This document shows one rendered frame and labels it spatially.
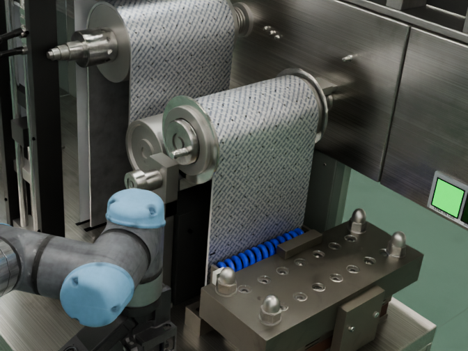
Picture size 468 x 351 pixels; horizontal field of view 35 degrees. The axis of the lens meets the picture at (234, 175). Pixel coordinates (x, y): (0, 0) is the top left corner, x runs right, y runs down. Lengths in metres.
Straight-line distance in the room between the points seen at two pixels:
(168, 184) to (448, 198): 0.47
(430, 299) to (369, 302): 1.79
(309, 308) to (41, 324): 0.48
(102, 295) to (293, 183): 0.58
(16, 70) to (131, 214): 0.57
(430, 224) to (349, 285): 2.29
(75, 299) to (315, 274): 0.54
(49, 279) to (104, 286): 0.08
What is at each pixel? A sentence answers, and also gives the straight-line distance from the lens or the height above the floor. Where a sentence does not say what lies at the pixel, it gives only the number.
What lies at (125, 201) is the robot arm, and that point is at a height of 1.29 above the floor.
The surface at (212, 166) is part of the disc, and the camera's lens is 1.17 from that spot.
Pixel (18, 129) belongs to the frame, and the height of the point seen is 1.16.
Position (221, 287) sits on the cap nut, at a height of 1.04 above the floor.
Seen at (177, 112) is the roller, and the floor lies 1.29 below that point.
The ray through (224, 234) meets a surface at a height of 1.09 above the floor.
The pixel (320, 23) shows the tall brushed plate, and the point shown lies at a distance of 1.40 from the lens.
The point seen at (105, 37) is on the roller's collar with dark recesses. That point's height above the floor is 1.36.
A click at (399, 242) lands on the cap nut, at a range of 1.37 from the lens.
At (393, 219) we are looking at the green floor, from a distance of 3.54.
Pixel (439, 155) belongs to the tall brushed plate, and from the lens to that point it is 1.28.
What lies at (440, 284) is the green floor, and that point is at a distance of 3.18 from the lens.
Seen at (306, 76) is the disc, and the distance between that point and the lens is 1.33.
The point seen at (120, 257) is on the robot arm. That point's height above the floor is 1.27.
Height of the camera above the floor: 1.79
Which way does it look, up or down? 29 degrees down
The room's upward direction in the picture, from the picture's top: 5 degrees clockwise
